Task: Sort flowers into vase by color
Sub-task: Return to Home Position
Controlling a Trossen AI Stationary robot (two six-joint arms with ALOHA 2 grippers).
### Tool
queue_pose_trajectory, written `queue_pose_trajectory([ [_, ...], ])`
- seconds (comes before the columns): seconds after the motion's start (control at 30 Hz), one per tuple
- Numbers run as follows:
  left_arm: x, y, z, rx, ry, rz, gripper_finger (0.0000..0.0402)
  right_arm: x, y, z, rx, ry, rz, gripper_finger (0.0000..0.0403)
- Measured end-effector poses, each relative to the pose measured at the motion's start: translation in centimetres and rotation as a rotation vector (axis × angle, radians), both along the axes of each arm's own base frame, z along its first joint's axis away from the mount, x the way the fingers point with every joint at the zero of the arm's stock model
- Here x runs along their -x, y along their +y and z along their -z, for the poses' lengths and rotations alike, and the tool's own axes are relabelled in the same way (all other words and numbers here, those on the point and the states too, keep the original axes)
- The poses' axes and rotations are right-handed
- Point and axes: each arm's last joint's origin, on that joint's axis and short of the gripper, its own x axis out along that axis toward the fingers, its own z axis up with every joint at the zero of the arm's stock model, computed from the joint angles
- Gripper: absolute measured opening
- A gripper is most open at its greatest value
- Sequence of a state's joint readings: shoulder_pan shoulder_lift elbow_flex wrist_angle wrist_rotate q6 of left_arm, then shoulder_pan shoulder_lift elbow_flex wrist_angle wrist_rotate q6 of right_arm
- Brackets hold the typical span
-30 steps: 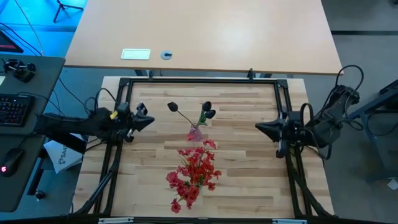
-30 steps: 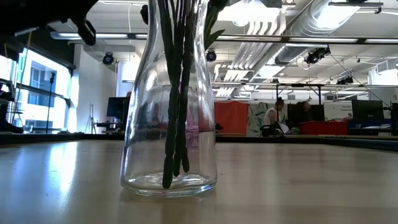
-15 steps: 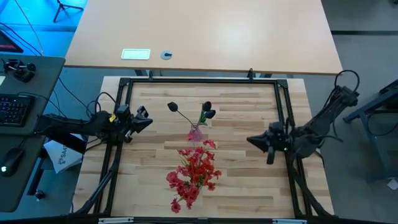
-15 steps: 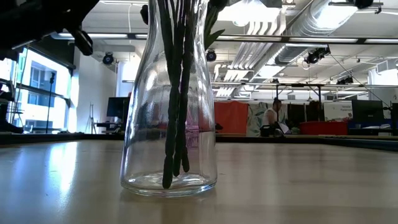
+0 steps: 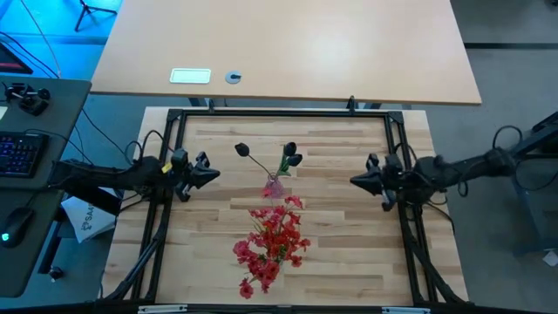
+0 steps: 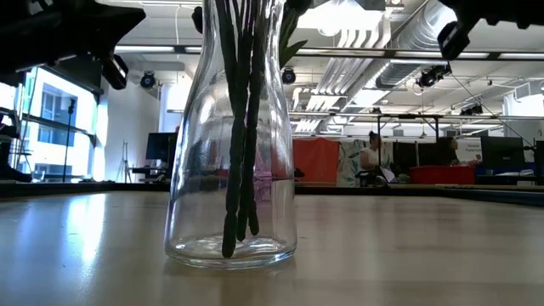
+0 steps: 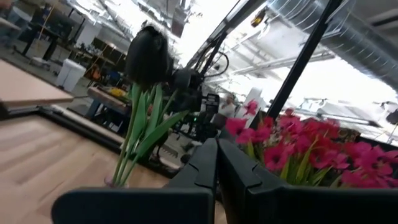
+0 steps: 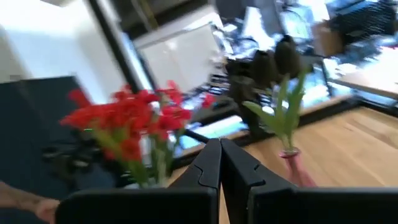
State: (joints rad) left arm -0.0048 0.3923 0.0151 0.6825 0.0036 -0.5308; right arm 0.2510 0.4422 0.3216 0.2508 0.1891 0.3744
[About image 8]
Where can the black mesh chair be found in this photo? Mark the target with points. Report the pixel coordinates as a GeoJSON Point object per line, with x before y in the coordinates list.
{"type": "Point", "coordinates": [367, 21]}

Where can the light wooden table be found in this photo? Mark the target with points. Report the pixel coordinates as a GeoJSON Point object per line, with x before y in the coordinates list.
{"type": "Point", "coordinates": [373, 74]}

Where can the person's hand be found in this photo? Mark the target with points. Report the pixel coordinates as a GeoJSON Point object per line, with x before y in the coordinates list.
{"type": "Point", "coordinates": [48, 211]}

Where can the brown cardboard box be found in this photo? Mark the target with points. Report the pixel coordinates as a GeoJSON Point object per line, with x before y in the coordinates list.
{"type": "Point", "coordinates": [326, 40]}

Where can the person's forearm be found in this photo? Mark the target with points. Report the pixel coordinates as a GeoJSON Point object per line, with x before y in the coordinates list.
{"type": "Point", "coordinates": [15, 196]}

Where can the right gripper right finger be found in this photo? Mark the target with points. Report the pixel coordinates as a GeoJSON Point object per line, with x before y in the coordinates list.
{"type": "Point", "coordinates": [280, 205]}

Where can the pink glass vase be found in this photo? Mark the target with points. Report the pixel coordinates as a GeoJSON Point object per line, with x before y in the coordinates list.
{"type": "Point", "coordinates": [295, 171]}

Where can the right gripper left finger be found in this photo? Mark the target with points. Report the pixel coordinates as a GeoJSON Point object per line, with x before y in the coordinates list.
{"type": "Point", "coordinates": [186, 205]}

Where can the black pillar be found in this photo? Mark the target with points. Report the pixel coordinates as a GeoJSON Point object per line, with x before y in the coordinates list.
{"type": "Point", "coordinates": [121, 53]}

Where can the red carnation bunch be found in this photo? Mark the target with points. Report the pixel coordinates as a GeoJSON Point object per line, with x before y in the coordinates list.
{"type": "Point", "coordinates": [174, 116]}
{"type": "Point", "coordinates": [124, 115]}

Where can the dark artificial tulip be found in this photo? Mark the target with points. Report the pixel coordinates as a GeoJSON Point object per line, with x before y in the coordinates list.
{"type": "Point", "coordinates": [264, 70]}
{"type": "Point", "coordinates": [287, 56]}

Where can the white cabinet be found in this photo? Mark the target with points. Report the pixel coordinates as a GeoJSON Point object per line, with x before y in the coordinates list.
{"type": "Point", "coordinates": [180, 56]}

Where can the dark blue panel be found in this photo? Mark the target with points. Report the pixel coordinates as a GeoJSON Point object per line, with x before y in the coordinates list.
{"type": "Point", "coordinates": [31, 124]}

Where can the clear glass vase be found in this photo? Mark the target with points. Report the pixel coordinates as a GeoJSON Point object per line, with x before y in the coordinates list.
{"type": "Point", "coordinates": [155, 183]}

